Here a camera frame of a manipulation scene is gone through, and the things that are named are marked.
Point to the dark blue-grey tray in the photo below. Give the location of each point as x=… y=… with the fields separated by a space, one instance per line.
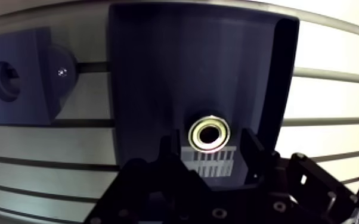
x=198 y=81

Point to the dark blue-grey housing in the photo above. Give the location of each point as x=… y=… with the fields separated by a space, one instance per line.
x=19 y=78

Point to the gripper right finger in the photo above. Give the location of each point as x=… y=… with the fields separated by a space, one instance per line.
x=308 y=184

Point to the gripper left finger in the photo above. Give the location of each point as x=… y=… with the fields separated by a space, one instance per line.
x=154 y=184

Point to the steel bearing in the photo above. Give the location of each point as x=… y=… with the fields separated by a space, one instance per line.
x=209 y=134

